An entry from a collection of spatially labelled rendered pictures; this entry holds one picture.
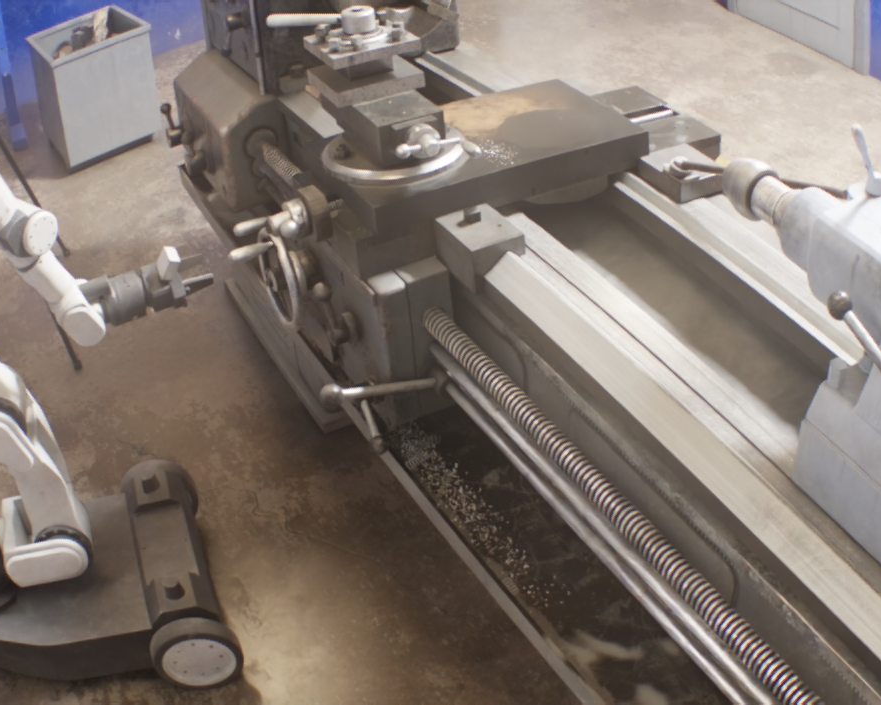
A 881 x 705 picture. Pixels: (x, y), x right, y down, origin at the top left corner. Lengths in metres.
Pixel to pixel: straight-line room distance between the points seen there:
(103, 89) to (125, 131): 0.24
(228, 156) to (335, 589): 1.03
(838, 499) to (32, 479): 1.49
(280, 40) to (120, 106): 2.09
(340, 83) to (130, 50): 2.61
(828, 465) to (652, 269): 0.80
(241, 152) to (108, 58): 1.93
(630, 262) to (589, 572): 0.57
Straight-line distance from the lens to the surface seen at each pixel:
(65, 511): 2.23
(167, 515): 2.43
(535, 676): 2.24
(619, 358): 1.59
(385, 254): 1.89
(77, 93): 4.51
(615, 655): 1.76
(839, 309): 1.24
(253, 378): 3.10
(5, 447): 2.07
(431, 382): 1.95
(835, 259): 1.32
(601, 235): 2.13
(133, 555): 2.40
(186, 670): 2.27
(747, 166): 1.51
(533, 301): 1.74
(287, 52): 2.59
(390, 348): 1.92
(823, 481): 1.37
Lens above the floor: 1.79
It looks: 34 degrees down
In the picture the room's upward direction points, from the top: 6 degrees counter-clockwise
